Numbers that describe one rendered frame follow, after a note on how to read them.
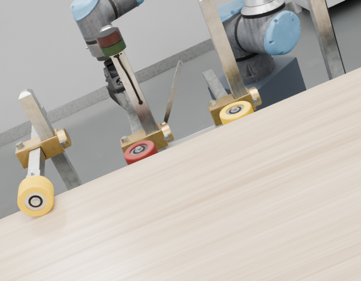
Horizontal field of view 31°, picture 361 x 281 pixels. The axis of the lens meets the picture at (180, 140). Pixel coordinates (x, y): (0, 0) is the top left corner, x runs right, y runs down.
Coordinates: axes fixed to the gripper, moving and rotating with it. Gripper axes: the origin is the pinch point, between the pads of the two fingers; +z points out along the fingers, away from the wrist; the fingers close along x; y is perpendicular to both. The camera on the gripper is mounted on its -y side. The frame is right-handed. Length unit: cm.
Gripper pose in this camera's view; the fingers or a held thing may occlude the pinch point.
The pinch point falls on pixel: (133, 110)
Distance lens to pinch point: 199.7
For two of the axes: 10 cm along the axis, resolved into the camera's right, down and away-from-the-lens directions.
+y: -1.7, -4.5, 8.8
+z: 3.5, 8.1, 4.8
